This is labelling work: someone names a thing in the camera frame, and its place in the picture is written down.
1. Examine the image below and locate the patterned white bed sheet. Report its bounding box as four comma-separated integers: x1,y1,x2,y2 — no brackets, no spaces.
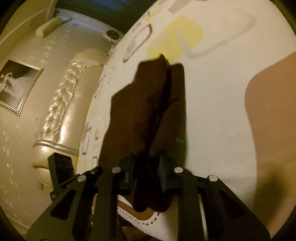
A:
77,1,295,240

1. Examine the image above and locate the framed wedding photo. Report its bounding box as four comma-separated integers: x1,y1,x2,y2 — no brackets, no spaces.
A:
1,59,44,116

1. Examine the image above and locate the brown plaid knit sweater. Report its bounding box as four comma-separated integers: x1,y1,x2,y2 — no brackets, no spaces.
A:
98,55,186,212

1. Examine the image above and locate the cream tufted leather headboard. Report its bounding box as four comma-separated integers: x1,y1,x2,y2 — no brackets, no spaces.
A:
32,49,107,187

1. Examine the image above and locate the white wall air conditioner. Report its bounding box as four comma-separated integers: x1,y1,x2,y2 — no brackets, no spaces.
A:
35,16,62,38

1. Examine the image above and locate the dark green window curtain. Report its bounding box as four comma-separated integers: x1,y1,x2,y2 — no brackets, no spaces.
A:
57,0,156,33

